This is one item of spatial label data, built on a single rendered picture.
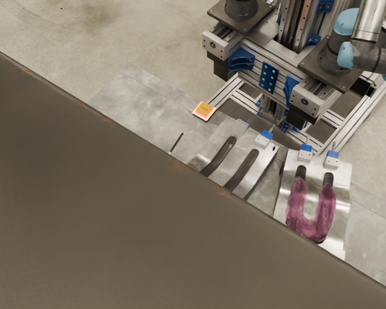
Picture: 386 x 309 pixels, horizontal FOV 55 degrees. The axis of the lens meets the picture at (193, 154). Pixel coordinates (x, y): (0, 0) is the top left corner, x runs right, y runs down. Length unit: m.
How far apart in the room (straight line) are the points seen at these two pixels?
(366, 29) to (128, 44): 2.28
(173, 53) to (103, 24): 0.69
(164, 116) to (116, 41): 1.62
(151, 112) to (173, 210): 1.54
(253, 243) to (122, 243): 0.07
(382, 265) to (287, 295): 1.37
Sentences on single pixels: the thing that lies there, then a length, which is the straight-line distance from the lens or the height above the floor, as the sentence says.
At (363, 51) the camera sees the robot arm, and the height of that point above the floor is 1.38.
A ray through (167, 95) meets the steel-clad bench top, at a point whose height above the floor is 0.80.
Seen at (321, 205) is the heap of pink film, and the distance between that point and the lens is 1.45.
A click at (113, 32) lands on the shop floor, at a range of 3.35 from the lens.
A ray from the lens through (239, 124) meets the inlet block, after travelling 1.54.
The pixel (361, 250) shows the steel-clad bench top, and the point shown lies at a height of 0.80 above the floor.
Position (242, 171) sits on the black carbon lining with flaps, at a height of 0.88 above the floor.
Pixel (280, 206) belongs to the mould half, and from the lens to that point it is 1.45.
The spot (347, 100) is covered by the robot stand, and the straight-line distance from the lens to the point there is 2.67.
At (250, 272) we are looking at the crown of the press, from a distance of 0.22.
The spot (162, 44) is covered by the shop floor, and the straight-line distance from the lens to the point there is 3.17.
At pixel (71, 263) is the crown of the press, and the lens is 0.23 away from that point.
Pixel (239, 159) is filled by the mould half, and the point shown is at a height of 0.89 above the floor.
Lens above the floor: 2.22
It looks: 61 degrees down
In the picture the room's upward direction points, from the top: 4 degrees counter-clockwise
